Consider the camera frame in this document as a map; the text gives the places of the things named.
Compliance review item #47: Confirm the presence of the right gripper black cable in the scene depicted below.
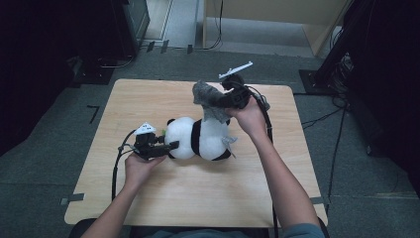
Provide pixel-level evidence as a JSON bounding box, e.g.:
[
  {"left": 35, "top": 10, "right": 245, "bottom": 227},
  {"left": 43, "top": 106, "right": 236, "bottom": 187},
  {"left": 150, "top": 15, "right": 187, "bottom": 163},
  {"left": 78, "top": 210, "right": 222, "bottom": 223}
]
[{"left": 246, "top": 84, "right": 280, "bottom": 238}]

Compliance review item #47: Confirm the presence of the light wooden furniture frame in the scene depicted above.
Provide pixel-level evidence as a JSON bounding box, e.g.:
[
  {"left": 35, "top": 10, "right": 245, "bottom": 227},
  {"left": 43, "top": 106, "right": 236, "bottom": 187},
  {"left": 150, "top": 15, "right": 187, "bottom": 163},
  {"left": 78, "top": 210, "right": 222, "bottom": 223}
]
[{"left": 201, "top": 0, "right": 353, "bottom": 58}]

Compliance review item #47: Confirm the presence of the dark curtain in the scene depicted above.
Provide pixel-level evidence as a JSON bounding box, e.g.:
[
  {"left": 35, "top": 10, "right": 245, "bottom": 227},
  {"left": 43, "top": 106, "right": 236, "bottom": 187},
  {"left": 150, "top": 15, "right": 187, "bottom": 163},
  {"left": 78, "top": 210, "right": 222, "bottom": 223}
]
[
  {"left": 343, "top": 0, "right": 420, "bottom": 199},
  {"left": 0, "top": 0, "right": 115, "bottom": 157}
]

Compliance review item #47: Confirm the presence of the grey fuzzy sock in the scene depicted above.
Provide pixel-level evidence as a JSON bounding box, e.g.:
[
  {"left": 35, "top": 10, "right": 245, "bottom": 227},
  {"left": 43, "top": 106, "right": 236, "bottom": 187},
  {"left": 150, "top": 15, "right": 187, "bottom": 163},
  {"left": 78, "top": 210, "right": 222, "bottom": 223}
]
[{"left": 192, "top": 79, "right": 233, "bottom": 125}]

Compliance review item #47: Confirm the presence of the person's left hand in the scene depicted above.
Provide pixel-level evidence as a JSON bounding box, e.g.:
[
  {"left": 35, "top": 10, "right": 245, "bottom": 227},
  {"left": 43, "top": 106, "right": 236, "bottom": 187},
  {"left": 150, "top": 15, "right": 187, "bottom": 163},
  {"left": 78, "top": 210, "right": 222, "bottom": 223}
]
[{"left": 124, "top": 152, "right": 167, "bottom": 192}]

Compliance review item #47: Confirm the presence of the grey tape on table corner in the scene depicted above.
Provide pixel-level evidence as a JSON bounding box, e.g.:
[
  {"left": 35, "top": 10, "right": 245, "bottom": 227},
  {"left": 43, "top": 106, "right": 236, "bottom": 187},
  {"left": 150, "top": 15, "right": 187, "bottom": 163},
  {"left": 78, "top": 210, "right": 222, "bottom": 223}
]
[
  {"left": 59, "top": 192, "right": 86, "bottom": 206},
  {"left": 310, "top": 195, "right": 331, "bottom": 206}
]

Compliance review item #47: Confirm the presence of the short black floor cable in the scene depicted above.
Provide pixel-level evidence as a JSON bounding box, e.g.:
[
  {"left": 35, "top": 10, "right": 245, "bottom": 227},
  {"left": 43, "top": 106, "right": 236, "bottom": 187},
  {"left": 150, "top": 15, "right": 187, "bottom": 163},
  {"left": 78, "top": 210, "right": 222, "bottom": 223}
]
[{"left": 300, "top": 106, "right": 346, "bottom": 131}]

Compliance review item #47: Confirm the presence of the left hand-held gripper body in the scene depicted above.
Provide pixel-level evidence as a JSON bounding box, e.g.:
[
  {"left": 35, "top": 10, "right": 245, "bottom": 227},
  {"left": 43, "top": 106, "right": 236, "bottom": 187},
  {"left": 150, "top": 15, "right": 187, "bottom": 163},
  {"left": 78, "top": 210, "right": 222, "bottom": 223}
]
[{"left": 133, "top": 121, "right": 160, "bottom": 162}]

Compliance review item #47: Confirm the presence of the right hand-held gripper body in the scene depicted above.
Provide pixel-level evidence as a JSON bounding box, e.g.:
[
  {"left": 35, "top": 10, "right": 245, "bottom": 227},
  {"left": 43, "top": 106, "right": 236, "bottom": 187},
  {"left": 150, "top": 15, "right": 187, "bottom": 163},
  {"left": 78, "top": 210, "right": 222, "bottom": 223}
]
[{"left": 218, "top": 60, "right": 255, "bottom": 110}]

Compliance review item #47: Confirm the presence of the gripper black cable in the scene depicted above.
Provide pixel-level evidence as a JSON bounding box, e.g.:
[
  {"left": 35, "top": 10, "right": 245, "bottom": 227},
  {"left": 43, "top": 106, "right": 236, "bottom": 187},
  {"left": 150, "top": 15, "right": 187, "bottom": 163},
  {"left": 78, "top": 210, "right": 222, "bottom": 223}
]
[
  {"left": 246, "top": 84, "right": 280, "bottom": 238},
  {"left": 111, "top": 129, "right": 139, "bottom": 201}
]

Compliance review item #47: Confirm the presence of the long black floor cable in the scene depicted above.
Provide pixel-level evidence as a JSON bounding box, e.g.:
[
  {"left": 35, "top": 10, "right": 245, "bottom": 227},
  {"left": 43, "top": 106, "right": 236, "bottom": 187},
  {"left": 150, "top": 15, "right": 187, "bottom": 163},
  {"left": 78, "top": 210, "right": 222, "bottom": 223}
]
[{"left": 325, "top": 107, "right": 347, "bottom": 214}]

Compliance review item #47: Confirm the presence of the black metal stand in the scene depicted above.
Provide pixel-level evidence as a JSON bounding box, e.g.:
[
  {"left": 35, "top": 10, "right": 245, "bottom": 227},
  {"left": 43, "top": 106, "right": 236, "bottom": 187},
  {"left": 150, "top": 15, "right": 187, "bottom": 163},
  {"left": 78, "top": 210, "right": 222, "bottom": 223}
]
[{"left": 298, "top": 0, "right": 375, "bottom": 97}]

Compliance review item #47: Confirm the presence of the person's clothing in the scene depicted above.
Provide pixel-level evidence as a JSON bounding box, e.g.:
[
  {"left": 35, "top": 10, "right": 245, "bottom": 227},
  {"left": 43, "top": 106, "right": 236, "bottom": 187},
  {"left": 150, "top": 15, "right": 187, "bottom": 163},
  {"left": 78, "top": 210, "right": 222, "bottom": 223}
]
[{"left": 130, "top": 222, "right": 327, "bottom": 238}]

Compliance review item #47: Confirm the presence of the black flat stand base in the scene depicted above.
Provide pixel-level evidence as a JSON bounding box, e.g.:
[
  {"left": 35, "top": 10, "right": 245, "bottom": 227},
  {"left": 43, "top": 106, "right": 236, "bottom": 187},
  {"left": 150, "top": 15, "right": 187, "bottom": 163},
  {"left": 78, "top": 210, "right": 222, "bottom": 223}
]
[{"left": 69, "top": 55, "right": 116, "bottom": 88}]

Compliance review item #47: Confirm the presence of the black equipment cabinet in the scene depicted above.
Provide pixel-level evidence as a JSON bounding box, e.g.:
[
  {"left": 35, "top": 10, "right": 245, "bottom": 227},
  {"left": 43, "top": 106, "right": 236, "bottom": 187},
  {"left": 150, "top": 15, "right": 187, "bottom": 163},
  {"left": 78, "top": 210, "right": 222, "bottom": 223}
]
[{"left": 110, "top": 0, "right": 152, "bottom": 59}]

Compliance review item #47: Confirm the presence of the person's right hand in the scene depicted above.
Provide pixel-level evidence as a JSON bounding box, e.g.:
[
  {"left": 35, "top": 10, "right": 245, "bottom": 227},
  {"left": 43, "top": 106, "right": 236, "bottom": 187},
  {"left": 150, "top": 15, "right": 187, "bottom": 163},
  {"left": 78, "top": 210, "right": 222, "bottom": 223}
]
[{"left": 226, "top": 96, "right": 269, "bottom": 142}]

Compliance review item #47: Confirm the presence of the black hanging cable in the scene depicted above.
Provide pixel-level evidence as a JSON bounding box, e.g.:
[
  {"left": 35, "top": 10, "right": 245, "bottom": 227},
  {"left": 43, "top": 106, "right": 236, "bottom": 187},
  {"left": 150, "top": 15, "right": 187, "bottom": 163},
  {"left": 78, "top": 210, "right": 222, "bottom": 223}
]
[{"left": 197, "top": 0, "right": 224, "bottom": 52}]

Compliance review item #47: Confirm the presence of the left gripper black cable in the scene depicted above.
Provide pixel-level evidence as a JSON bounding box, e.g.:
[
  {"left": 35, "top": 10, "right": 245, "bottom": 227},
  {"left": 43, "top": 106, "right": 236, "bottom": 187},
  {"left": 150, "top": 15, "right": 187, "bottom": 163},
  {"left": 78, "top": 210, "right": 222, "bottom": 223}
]
[{"left": 111, "top": 129, "right": 139, "bottom": 201}]

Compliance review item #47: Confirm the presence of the black and white panda plush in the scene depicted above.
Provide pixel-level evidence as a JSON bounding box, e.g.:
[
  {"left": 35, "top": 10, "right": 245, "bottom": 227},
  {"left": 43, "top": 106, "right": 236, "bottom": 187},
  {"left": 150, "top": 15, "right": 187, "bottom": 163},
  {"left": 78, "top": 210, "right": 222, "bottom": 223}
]
[{"left": 163, "top": 116, "right": 239, "bottom": 163}]

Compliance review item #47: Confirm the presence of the tangled cable bundle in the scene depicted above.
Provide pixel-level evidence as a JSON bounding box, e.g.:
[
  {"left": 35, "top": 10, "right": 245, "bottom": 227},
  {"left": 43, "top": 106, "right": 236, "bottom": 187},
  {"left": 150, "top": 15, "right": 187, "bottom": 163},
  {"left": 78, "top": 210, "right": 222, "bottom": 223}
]
[{"left": 329, "top": 53, "right": 355, "bottom": 100}]

